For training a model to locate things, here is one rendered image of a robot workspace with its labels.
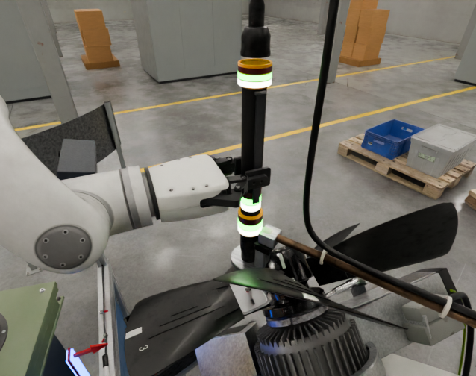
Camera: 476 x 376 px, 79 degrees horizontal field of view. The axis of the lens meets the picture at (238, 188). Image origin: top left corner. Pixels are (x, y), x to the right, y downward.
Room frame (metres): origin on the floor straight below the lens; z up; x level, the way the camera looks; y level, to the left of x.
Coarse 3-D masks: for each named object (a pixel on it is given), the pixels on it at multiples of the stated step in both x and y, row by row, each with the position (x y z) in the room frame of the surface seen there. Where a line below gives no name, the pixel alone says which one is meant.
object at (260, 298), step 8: (232, 288) 0.40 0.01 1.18; (240, 288) 0.39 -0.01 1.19; (240, 296) 0.37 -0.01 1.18; (248, 296) 0.37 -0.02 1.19; (256, 296) 0.37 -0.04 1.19; (264, 296) 0.37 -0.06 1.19; (240, 304) 0.36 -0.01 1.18; (248, 304) 0.35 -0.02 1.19; (256, 304) 0.35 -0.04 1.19; (264, 304) 0.35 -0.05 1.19; (248, 312) 0.34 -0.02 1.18
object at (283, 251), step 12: (276, 252) 0.43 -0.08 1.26; (288, 252) 0.43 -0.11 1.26; (300, 252) 0.44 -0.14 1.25; (276, 264) 0.41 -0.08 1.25; (288, 264) 0.41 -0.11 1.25; (300, 264) 0.41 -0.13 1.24; (288, 276) 0.39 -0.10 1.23; (300, 276) 0.39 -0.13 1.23; (312, 288) 0.42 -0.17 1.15; (276, 300) 0.37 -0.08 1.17; (288, 300) 0.36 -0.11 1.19; (300, 300) 0.35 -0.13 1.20; (264, 312) 0.36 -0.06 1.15; (276, 312) 0.34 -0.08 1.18; (288, 312) 0.33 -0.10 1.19; (300, 312) 0.33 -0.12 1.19
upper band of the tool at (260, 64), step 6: (240, 60) 0.39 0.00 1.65; (246, 60) 0.41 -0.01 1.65; (258, 60) 0.41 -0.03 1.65; (264, 60) 0.40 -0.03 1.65; (270, 60) 0.39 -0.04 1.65; (246, 66) 0.37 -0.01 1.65; (252, 66) 0.37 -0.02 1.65; (258, 66) 0.37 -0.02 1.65; (264, 66) 0.37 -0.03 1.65; (240, 72) 0.38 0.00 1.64; (270, 72) 0.38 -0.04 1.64; (270, 78) 0.38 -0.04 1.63
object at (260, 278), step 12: (228, 276) 0.24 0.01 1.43; (240, 276) 0.24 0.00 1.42; (252, 276) 0.25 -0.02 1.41; (264, 276) 0.26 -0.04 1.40; (276, 276) 0.27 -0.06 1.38; (252, 288) 0.21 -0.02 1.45; (264, 288) 0.21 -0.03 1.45; (276, 288) 0.21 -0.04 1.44; (288, 288) 0.22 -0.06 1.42; (300, 288) 0.24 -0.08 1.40; (312, 300) 0.19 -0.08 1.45; (324, 300) 0.20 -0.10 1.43; (348, 312) 0.18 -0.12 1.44; (360, 312) 0.19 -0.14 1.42; (384, 324) 0.18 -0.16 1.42
